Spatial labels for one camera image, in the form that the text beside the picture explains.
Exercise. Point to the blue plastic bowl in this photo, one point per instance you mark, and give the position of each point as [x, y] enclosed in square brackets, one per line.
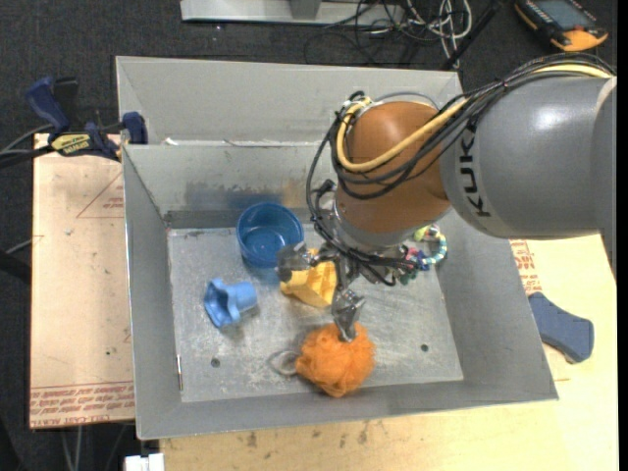
[267, 241]

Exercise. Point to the grey metal bin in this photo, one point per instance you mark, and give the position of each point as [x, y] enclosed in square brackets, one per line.
[275, 361]

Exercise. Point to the blue plastic cup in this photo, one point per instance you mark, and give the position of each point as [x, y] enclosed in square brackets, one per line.
[228, 302]

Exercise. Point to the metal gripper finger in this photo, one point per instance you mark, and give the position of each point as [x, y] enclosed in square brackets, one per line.
[294, 259]
[347, 312]

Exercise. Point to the yellow cloth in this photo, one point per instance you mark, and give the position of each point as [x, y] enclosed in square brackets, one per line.
[316, 285]

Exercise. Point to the orange mesh bath sponge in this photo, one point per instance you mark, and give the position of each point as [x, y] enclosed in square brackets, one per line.
[338, 366]

